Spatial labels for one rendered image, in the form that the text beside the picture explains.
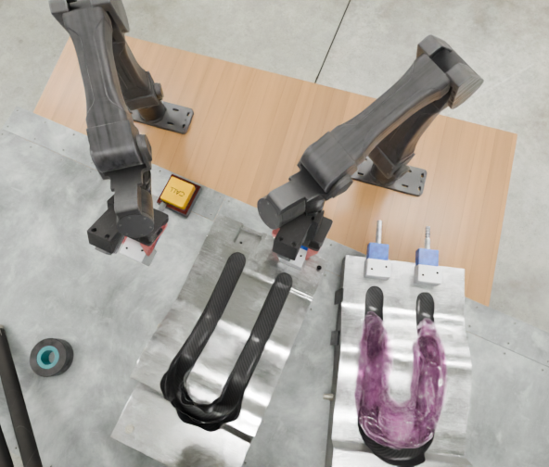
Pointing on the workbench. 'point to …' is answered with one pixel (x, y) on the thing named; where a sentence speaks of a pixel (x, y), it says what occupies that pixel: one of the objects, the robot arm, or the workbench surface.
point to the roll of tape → (38, 361)
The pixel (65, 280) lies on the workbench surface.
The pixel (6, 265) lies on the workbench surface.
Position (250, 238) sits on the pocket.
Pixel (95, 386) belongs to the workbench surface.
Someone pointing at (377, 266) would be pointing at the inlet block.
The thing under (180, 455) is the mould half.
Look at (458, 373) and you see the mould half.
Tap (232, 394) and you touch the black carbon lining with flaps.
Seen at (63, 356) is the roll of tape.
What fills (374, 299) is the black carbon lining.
